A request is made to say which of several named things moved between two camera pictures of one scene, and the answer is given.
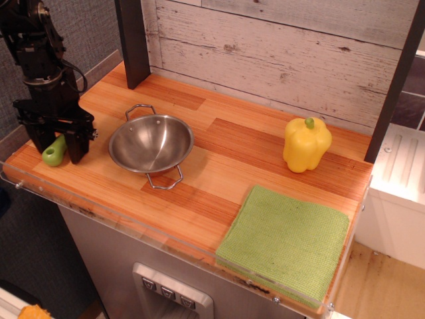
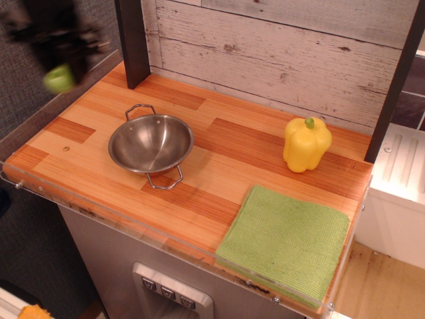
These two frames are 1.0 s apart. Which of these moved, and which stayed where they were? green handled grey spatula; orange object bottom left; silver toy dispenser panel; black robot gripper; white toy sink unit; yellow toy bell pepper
Moved: green handled grey spatula; black robot gripper
Stayed: yellow toy bell pepper; white toy sink unit; orange object bottom left; silver toy dispenser panel
